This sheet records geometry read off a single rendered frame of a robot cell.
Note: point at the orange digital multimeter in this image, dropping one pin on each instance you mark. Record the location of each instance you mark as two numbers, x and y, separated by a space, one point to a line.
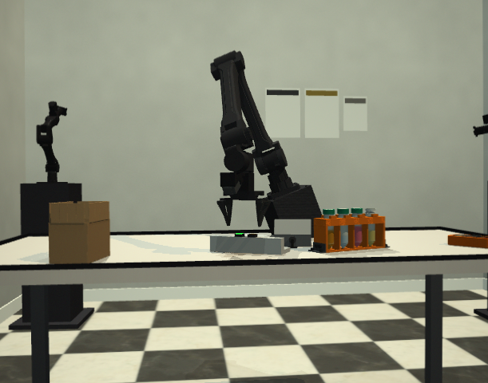
465 241

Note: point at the brown cardboard box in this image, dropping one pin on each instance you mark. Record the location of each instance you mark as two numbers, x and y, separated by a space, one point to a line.
79 232

